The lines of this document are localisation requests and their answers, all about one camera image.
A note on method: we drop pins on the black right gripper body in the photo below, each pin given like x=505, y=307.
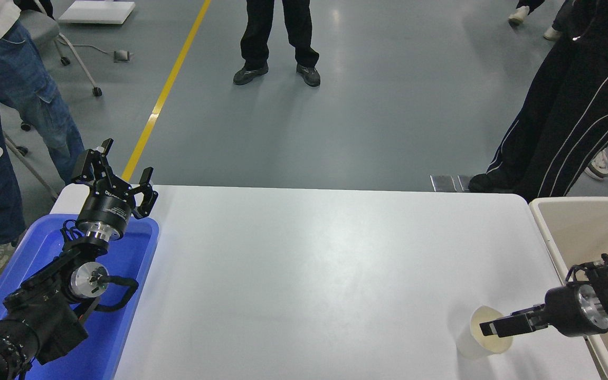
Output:
x=562, y=311

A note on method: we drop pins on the grey wheeled chair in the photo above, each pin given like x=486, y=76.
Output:
x=79, y=58

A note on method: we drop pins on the metal floor plate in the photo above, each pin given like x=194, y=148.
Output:
x=463, y=181
x=443, y=183

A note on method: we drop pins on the grey metal wheeled leg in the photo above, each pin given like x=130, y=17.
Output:
x=32, y=169

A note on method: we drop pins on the blue plastic tray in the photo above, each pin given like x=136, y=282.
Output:
x=119, y=295

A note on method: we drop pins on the white paper cup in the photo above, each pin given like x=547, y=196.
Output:
x=473, y=343

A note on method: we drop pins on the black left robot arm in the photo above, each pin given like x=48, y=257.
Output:
x=45, y=316

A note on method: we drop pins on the small grey foot pedal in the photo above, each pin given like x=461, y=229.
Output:
x=122, y=55

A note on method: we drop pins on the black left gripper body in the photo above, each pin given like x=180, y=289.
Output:
x=104, y=208

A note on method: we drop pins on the large pale plastic bin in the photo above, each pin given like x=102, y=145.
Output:
x=568, y=232

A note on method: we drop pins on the white flat floor board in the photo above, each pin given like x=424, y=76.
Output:
x=97, y=10

